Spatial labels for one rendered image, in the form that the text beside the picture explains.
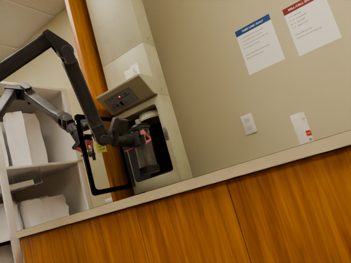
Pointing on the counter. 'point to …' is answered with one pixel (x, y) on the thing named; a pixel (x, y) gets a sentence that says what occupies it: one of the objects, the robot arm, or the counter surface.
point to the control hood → (144, 81)
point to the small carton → (130, 73)
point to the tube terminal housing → (178, 171)
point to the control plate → (112, 102)
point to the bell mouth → (150, 117)
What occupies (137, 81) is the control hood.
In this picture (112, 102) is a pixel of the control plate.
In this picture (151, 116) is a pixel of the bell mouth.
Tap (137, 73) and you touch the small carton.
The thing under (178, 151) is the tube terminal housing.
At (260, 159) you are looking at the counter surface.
